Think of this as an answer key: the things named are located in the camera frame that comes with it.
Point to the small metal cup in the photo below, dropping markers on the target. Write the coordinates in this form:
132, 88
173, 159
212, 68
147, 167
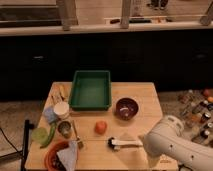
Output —
64, 128

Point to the grey cloth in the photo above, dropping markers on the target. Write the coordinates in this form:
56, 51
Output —
68, 156

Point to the small wooden brush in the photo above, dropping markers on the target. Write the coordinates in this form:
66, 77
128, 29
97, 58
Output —
78, 139

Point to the orange bowl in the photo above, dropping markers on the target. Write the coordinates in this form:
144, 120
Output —
51, 161

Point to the red tomato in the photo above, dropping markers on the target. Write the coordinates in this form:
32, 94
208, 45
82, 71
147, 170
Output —
100, 127

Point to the black metal stand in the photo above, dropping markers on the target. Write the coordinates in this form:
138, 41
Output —
28, 126

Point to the green plastic tray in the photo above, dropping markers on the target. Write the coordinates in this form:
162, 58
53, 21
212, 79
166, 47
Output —
91, 90

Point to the white round container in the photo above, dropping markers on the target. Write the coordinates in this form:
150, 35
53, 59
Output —
61, 109

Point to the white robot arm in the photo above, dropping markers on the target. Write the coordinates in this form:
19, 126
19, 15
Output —
165, 138

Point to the light green round lid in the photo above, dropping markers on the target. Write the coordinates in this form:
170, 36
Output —
39, 135

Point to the yellow banana peel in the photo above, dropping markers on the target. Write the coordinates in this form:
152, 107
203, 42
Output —
58, 94

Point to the blue sponge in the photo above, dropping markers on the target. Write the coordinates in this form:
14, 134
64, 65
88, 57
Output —
49, 115

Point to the green chili pepper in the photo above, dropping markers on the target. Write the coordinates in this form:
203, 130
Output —
50, 136

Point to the spice bottle rack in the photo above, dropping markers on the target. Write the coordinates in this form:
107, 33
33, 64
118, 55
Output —
196, 122

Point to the purple bowl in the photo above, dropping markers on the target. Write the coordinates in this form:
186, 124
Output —
126, 108

